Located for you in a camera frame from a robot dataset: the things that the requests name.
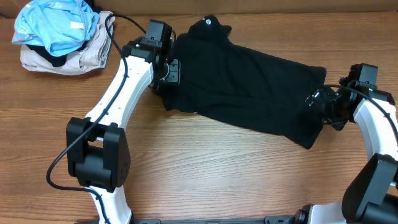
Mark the black t-shirt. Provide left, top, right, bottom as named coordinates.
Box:
left=155, top=16, right=326, bottom=149

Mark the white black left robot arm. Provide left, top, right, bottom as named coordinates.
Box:
left=66, top=37, right=180, bottom=223

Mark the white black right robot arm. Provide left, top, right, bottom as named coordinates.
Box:
left=288, top=85, right=397, bottom=223

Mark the beige folded garment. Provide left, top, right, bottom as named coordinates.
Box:
left=20, top=11, right=114, bottom=75

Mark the light blue crumpled garment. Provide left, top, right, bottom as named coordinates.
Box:
left=12, top=0, right=100, bottom=57

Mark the black garment in pile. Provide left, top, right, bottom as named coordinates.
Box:
left=20, top=41, right=88, bottom=70

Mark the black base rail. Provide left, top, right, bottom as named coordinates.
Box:
left=132, top=216, right=300, bottom=224

